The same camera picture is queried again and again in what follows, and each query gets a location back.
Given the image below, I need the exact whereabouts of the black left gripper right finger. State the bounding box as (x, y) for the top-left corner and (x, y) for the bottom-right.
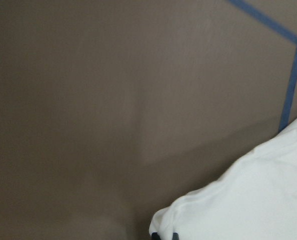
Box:
(172, 232), (179, 240)

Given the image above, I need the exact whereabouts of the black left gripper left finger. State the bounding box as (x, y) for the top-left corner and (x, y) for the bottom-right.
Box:
(151, 232), (159, 240)

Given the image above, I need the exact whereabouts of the white long-sleeve printed shirt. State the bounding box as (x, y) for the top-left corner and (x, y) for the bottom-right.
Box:
(149, 119), (297, 240)

